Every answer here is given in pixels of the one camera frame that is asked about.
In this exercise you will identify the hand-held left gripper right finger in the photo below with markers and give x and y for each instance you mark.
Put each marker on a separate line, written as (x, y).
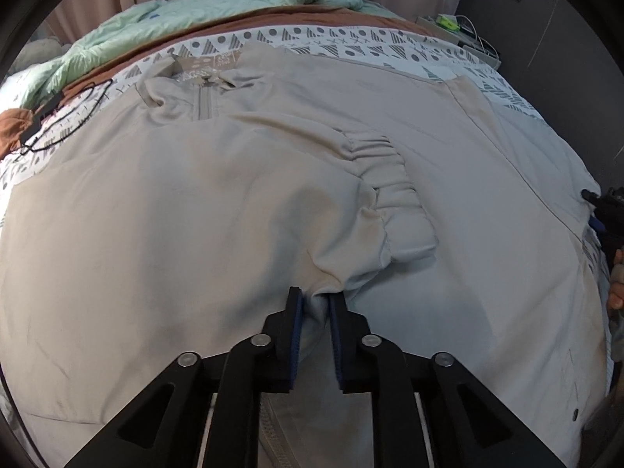
(337, 346)

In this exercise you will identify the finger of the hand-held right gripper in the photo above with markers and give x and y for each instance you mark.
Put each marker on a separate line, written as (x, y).
(591, 196)
(595, 225)

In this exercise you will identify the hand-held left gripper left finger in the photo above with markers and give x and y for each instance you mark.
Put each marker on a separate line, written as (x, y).
(295, 346)

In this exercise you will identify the light grey zip jacket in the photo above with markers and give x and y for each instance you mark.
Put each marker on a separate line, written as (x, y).
(204, 214)

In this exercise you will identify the person's right hand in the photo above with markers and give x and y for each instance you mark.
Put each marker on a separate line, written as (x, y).
(617, 295)

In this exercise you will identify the white power strip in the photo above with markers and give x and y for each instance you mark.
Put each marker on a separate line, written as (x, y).
(480, 51)

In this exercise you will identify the yellow green small object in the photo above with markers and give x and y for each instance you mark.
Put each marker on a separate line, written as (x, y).
(447, 21)

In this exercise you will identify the patterned white bed sheet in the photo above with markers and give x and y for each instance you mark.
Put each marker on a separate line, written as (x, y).
(341, 41)

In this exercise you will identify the brown blanket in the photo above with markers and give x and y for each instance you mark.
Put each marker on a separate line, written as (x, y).
(312, 17)

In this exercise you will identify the black charger brick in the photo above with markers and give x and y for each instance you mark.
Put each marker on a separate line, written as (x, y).
(48, 105)

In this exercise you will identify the mint green quilt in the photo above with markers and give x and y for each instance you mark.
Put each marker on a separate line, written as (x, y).
(195, 9)

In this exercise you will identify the white pillow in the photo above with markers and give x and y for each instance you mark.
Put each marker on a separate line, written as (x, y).
(14, 87)

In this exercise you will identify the grey plush toy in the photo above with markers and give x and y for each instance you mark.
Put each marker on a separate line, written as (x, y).
(39, 53)

